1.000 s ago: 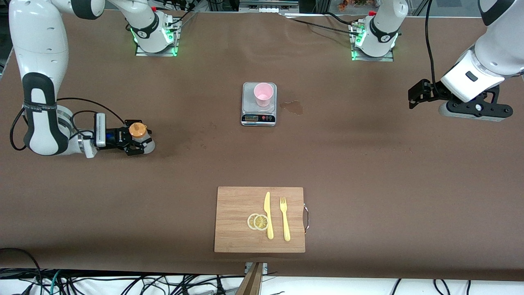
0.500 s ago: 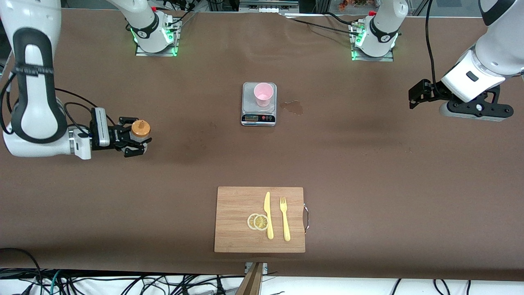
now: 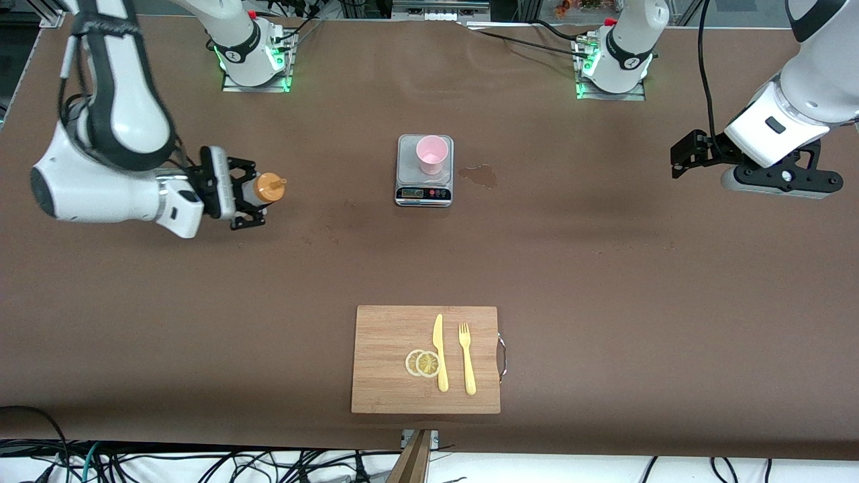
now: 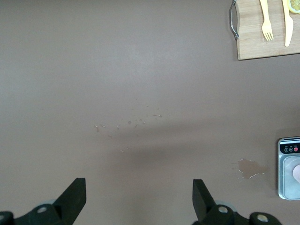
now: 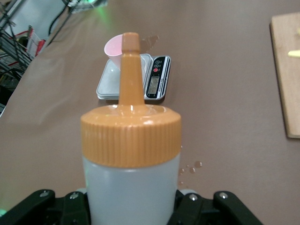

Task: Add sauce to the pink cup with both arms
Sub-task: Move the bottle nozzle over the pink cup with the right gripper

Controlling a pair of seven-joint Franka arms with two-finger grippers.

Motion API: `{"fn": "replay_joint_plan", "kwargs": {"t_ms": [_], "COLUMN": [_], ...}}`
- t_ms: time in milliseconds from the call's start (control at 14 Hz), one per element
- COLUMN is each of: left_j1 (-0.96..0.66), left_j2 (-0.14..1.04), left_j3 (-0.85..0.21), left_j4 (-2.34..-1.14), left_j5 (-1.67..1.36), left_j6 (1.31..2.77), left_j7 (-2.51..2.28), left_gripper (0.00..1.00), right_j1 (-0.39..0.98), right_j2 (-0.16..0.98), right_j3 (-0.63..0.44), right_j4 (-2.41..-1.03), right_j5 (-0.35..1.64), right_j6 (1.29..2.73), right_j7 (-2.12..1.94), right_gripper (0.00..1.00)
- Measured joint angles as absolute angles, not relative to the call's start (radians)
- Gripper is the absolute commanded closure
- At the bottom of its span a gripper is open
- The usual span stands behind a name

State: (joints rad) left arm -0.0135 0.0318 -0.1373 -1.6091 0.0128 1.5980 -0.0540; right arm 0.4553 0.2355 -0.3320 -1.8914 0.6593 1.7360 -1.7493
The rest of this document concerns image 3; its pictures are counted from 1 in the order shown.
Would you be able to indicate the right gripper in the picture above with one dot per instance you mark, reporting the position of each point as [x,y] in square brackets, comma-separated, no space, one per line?
[219,194]

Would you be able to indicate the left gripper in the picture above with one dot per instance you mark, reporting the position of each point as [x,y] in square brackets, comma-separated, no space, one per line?
[710,151]

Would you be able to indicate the translucent sauce bottle orange cap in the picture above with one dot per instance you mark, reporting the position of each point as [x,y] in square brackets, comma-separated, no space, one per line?
[268,188]

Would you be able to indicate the pink plastic cup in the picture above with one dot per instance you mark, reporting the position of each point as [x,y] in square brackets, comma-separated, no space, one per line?
[431,154]

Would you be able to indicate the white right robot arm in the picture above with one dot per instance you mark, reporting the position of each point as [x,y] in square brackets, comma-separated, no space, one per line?
[127,100]

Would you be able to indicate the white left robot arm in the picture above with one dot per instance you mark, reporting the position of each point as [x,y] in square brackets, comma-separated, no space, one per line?
[631,40]

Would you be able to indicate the brown table cover sheet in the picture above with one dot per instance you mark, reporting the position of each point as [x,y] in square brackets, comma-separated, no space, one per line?
[201,302]

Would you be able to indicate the silver digital kitchen scale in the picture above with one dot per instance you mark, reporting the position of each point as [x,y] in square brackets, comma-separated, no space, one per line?
[406,161]

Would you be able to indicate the lemon slice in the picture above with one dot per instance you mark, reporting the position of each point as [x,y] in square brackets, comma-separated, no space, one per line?
[410,363]
[428,364]

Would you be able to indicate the yellow plastic knife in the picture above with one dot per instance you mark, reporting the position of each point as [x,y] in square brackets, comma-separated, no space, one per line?
[441,362]

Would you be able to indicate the grey power strip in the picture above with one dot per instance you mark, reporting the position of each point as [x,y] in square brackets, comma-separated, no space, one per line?
[439,13]

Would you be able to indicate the yellow plastic fork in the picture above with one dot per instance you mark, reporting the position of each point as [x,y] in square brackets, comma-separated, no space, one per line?
[468,365]

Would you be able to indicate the wooden beam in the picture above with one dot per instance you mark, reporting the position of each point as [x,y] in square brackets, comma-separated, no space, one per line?
[413,463]

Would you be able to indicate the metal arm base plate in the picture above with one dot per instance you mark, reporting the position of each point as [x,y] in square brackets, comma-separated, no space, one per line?
[255,88]
[611,97]

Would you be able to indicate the aluminium frame corner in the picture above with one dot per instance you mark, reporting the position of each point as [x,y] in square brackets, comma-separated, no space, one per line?
[52,19]

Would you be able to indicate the small metal bracket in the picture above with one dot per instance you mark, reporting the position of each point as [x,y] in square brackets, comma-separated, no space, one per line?
[435,437]

